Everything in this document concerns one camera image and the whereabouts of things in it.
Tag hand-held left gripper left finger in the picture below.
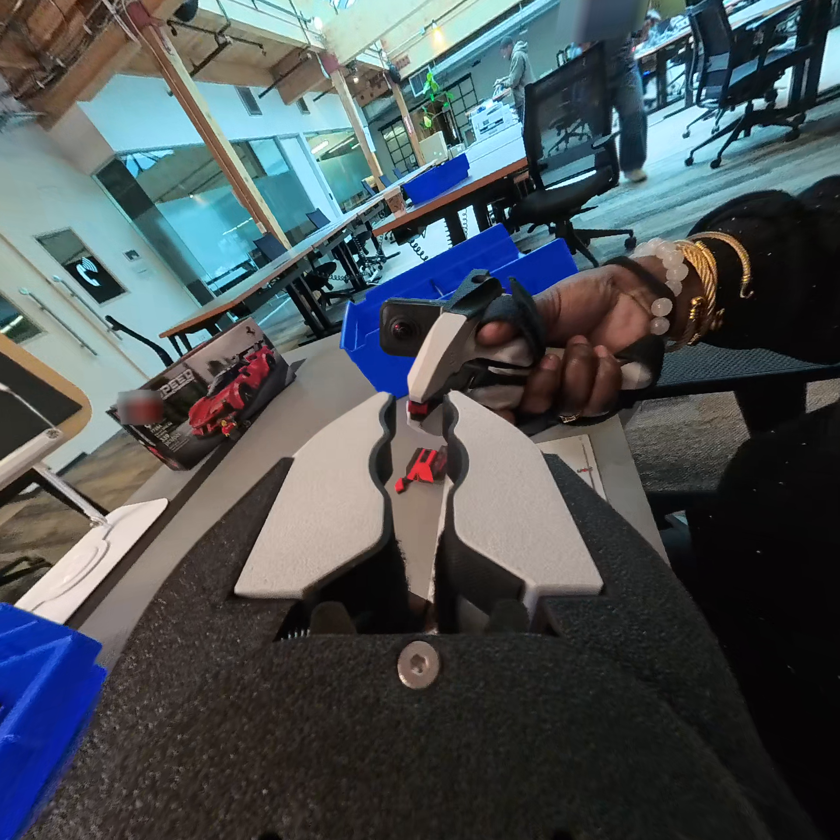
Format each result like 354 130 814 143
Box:
233 392 399 607

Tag white stand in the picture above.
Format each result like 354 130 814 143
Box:
14 497 169 624

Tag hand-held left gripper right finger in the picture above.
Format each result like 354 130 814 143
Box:
440 392 607 607

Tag person's right hand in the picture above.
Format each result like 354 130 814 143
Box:
478 256 673 427

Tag lego set box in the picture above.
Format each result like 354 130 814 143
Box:
108 318 292 471

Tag black office chair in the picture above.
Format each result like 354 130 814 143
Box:
683 0 808 169
506 40 637 263

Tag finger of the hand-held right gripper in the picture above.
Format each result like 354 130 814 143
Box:
406 313 477 421

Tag blue plastic bin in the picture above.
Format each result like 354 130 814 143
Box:
401 155 471 207
0 604 106 840
340 226 578 397

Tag red black green lego assembly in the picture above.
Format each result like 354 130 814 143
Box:
395 447 450 494

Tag beaded bracelets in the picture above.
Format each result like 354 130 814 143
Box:
637 230 756 345

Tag green plant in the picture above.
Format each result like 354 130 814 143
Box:
420 73 460 145

